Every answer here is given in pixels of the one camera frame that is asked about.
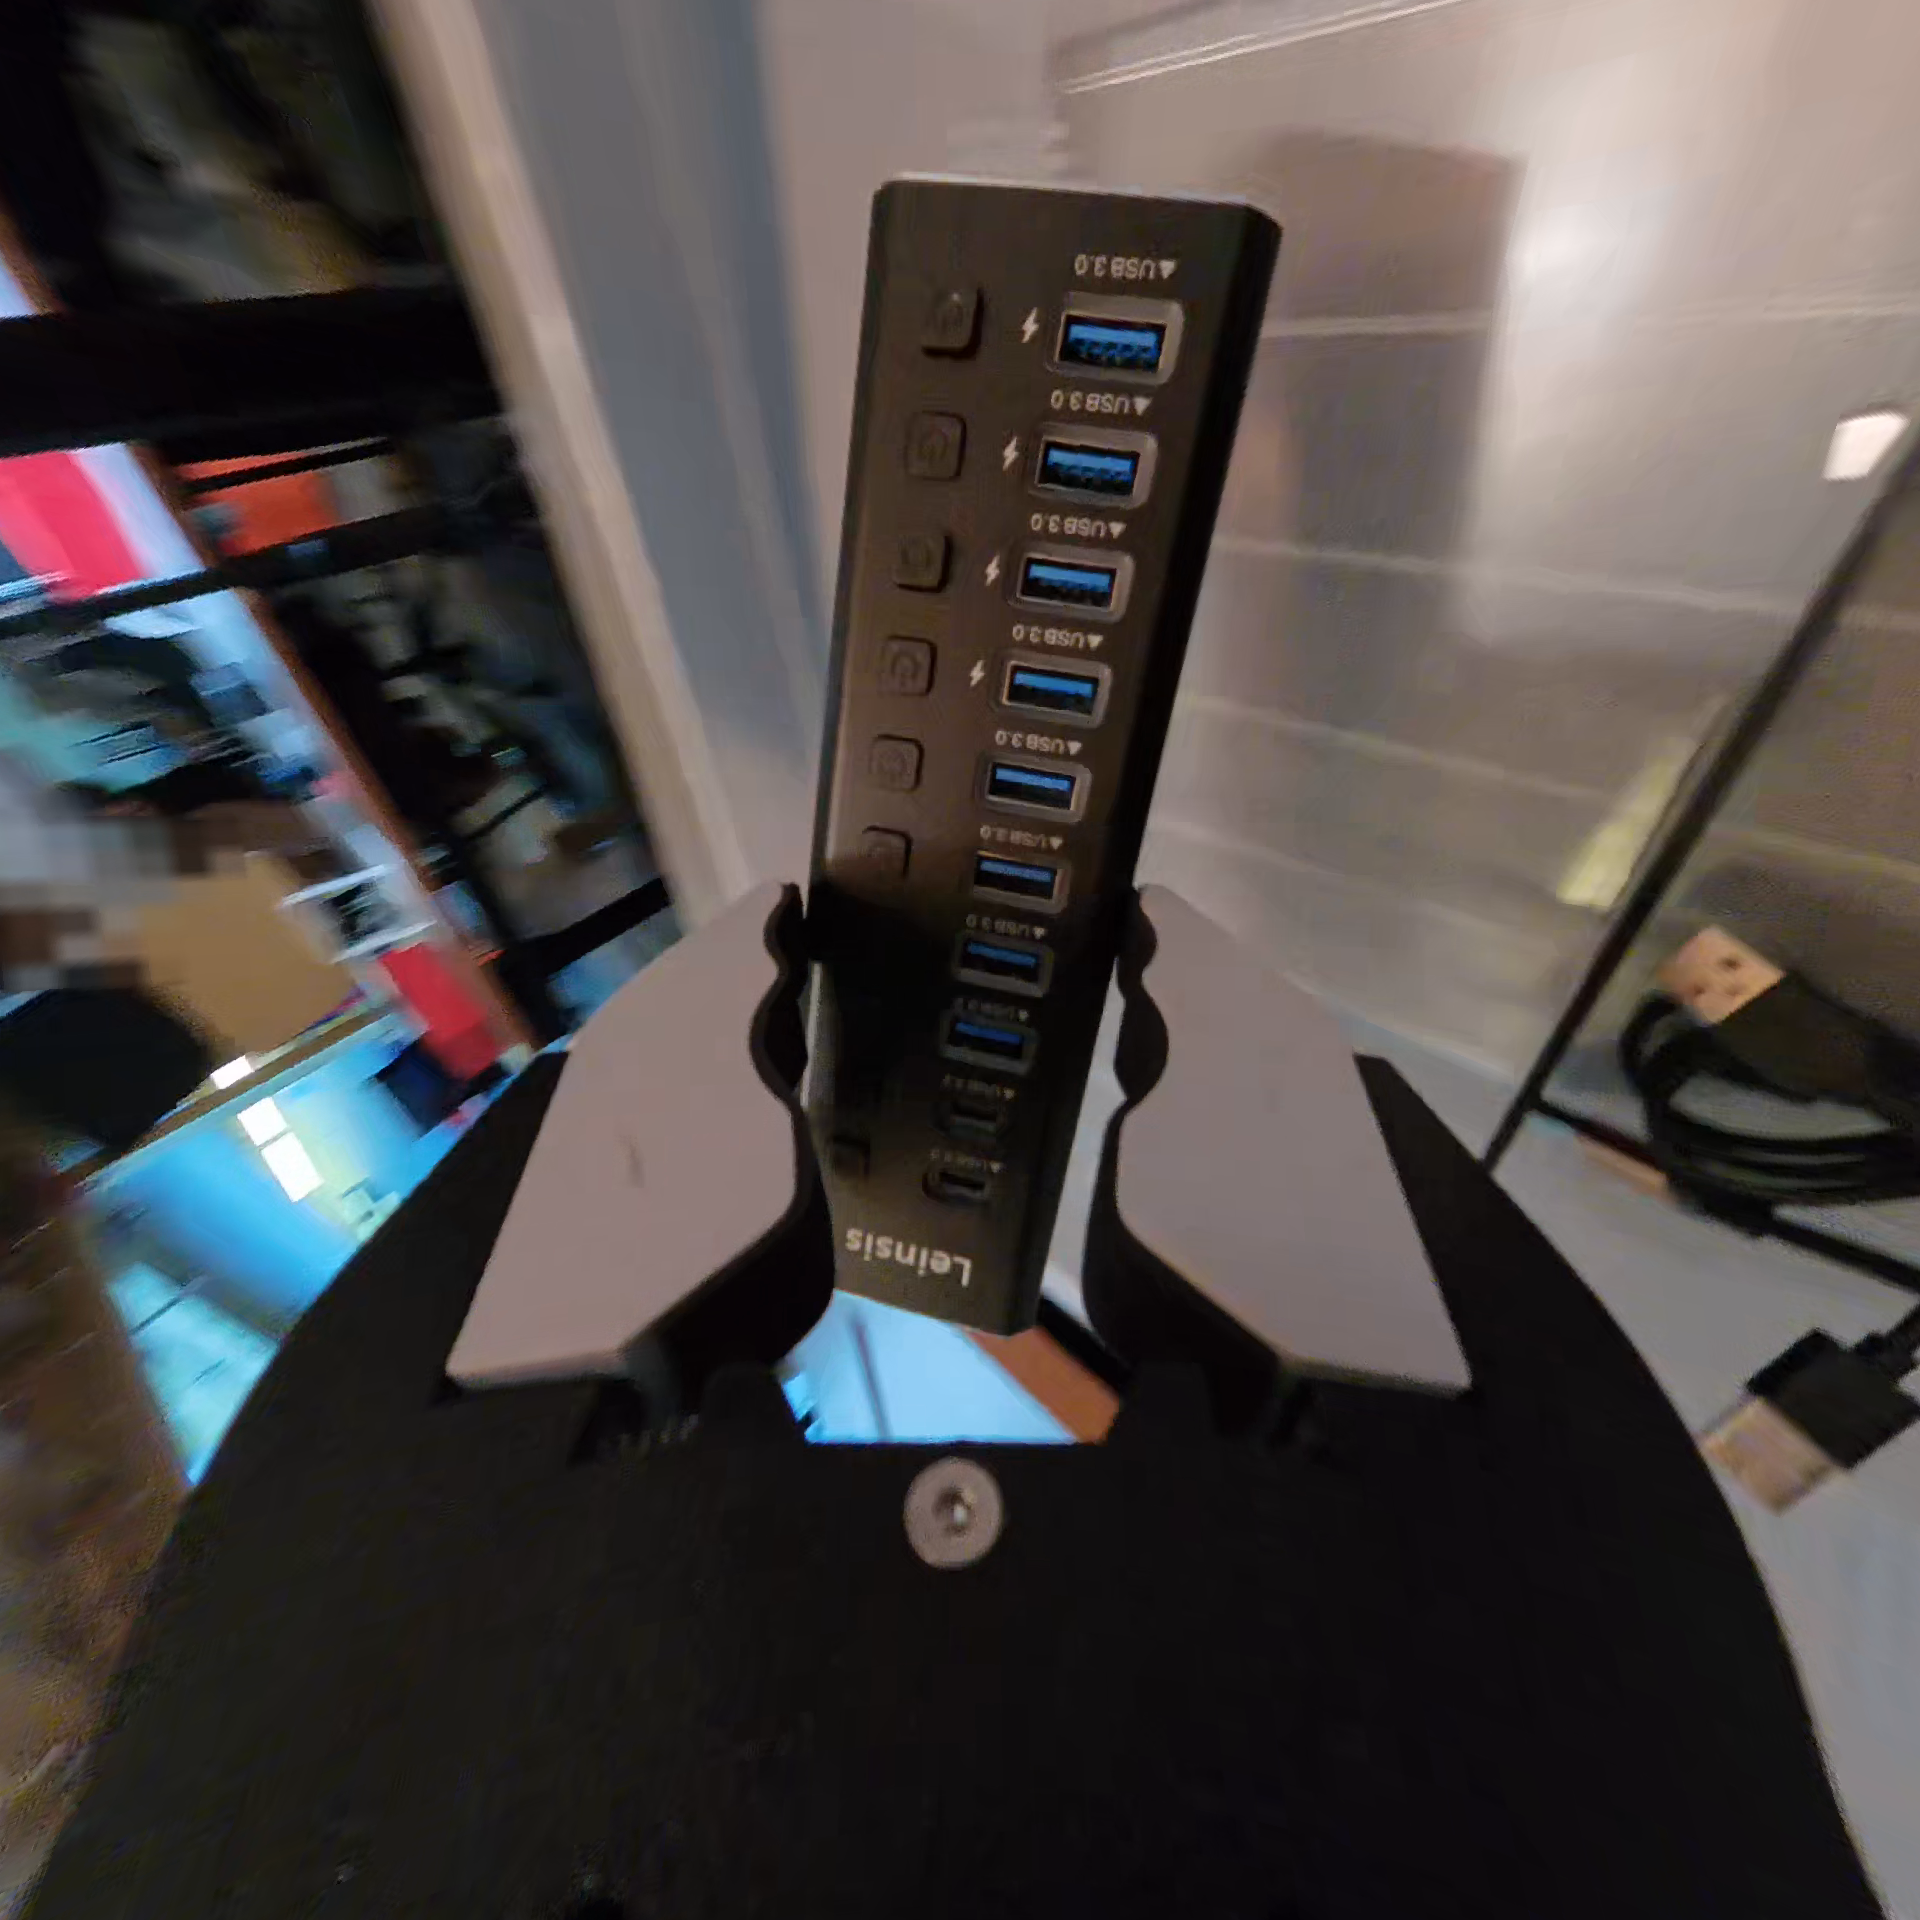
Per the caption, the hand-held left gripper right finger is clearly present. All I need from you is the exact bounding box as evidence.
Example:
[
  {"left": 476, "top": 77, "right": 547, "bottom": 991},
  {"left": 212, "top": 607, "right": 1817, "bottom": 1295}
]
[{"left": 1080, "top": 882, "right": 1475, "bottom": 1430}]

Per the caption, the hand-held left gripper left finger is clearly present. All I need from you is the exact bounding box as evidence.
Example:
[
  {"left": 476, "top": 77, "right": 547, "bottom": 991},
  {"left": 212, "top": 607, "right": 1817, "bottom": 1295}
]
[{"left": 444, "top": 882, "right": 839, "bottom": 1401}]

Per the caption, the clear plastic bin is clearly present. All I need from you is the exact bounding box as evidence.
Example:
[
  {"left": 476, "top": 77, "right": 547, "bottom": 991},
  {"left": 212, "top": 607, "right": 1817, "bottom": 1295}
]
[{"left": 1043, "top": 0, "right": 1920, "bottom": 1292}]

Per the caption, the black usb hub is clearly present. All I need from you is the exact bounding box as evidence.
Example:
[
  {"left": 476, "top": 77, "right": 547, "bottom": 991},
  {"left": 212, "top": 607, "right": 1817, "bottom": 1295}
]
[{"left": 801, "top": 176, "right": 1287, "bottom": 1340}]

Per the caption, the grey desk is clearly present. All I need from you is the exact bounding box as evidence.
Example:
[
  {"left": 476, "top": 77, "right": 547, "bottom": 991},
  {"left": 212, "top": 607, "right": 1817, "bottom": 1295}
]
[{"left": 1343, "top": 1036, "right": 1920, "bottom": 1920}]

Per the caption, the black cable coil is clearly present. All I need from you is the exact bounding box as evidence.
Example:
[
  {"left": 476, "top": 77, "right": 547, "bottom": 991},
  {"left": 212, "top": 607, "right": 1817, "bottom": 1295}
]
[{"left": 1621, "top": 928, "right": 1920, "bottom": 1277}]

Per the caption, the black usb cable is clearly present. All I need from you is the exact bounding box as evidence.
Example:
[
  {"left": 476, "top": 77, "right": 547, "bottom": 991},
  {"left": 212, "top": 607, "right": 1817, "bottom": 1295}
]
[{"left": 1704, "top": 1295, "right": 1920, "bottom": 1513}]

